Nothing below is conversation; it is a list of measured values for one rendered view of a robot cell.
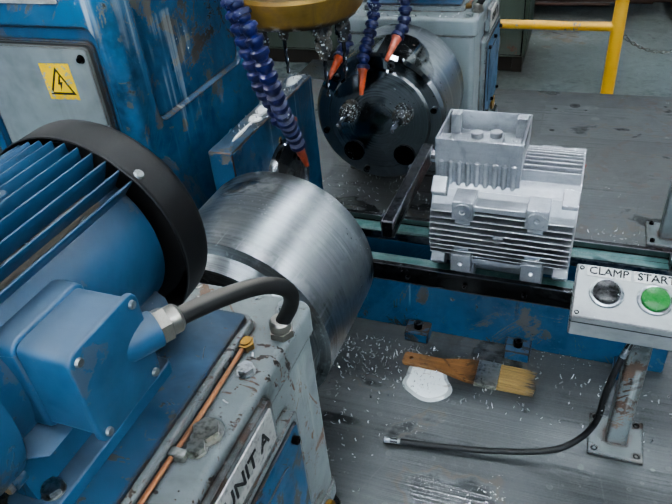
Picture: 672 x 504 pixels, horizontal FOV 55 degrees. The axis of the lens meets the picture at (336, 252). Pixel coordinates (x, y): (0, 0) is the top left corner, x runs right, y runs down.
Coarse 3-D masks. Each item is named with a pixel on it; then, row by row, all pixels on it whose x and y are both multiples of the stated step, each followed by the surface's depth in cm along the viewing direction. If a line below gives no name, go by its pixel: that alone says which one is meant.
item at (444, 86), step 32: (384, 32) 123; (416, 32) 123; (352, 64) 116; (384, 64) 114; (416, 64) 114; (448, 64) 122; (320, 96) 123; (352, 96) 120; (384, 96) 118; (416, 96) 115; (448, 96) 119; (352, 128) 124; (384, 128) 121; (416, 128) 119; (352, 160) 128; (384, 160) 125
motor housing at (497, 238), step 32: (544, 160) 91; (576, 160) 89; (448, 192) 93; (480, 192) 92; (512, 192) 90; (544, 192) 89; (448, 224) 93; (480, 224) 92; (512, 224) 90; (448, 256) 103; (480, 256) 95; (512, 256) 93; (544, 256) 90
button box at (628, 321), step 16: (576, 272) 76; (592, 272) 75; (608, 272) 74; (624, 272) 74; (640, 272) 74; (576, 288) 74; (592, 288) 74; (624, 288) 73; (640, 288) 73; (576, 304) 73; (592, 304) 73; (624, 304) 72; (640, 304) 72; (576, 320) 73; (592, 320) 72; (608, 320) 72; (624, 320) 71; (640, 320) 71; (656, 320) 71; (592, 336) 76; (608, 336) 75; (624, 336) 73; (640, 336) 72; (656, 336) 71
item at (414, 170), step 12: (432, 144) 113; (420, 156) 110; (432, 156) 112; (408, 168) 109; (420, 168) 107; (408, 180) 104; (420, 180) 108; (396, 192) 102; (408, 192) 101; (396, 204) 99; (408, 204) 102; (384, 216) 96; (396, 216) 96; (384, 228) 96; (396, 228) 97
